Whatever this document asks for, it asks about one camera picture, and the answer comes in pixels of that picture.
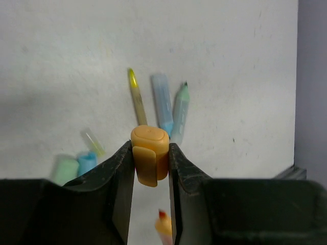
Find pastel green cap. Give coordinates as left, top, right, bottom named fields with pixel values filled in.
left=51, top=155, right=79, bottom=186

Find pastel blue highlighter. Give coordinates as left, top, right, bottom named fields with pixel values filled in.
left=151, top=73, right=174, bottom=137

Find pastel blue cap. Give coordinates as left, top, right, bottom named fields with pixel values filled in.
left=77, top=152, right=97, bottom=177

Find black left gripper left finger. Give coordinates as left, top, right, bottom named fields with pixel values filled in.
left=1, top=141, right=134, bottom=244

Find clear yellow pen cap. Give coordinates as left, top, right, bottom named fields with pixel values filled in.
left=81, top=129, right=105, bottom=157

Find aluminium table rail frame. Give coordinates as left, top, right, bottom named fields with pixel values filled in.
left=274, top=165, right=307, bottom=180

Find pastel orange highlighter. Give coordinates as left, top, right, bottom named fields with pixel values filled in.
left=155, top=209, right=173, bottom=245

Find pastel green highlighter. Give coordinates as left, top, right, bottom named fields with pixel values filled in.
left=171, top=82, right=190, bottom=145

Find pastel orange cap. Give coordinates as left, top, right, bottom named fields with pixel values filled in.
left=131, top=125, right=169, bottom=187

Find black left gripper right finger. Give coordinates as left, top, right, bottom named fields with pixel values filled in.
left=169, top=143, right=326, bottom=244

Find thin yellow highlighter pen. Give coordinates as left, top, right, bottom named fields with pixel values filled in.
left=128, top=68, right=148, bottom=125

